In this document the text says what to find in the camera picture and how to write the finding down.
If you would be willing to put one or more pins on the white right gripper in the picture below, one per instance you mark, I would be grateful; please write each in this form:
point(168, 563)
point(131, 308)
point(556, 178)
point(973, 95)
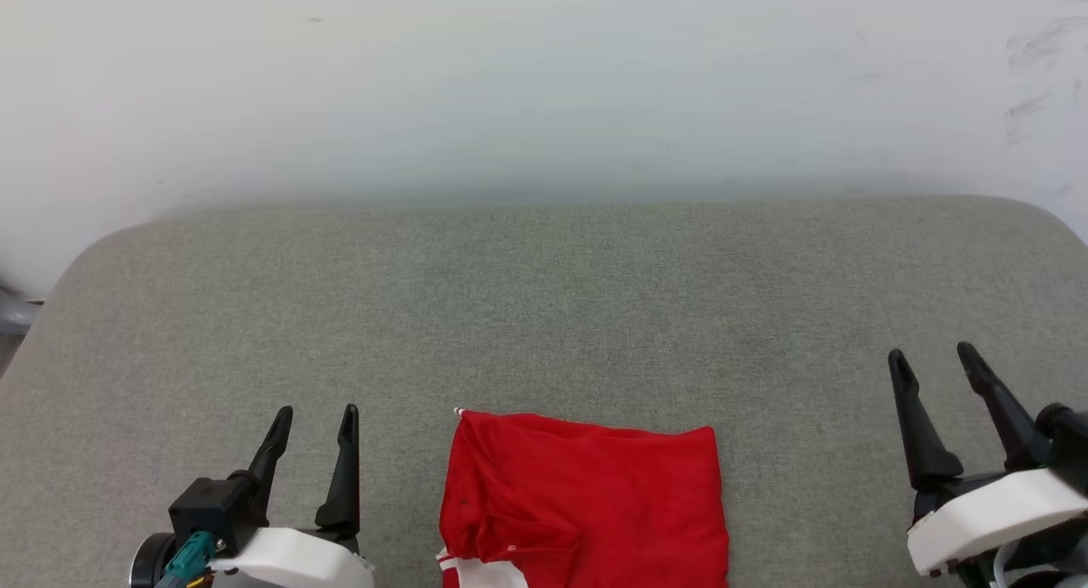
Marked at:
point(994, 516)

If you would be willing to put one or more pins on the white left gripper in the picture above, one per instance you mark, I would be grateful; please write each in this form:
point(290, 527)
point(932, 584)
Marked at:
point(293, 561)

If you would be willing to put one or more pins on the red shirt with white sleeves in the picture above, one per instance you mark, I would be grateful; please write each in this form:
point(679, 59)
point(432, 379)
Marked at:
point(586, 503)

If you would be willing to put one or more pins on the grey metal object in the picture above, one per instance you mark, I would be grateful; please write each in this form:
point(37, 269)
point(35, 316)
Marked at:
point(13, 312)

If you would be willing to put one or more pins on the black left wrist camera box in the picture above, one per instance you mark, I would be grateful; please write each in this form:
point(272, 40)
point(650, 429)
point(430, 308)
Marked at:
point(212, 511)

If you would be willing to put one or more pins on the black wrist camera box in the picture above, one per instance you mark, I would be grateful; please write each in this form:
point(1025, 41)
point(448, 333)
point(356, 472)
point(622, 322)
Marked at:
point(212, 511)
point(1067, 439)

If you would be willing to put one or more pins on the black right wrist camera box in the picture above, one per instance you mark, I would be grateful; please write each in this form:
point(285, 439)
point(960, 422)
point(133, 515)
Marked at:
point(1067, 439)

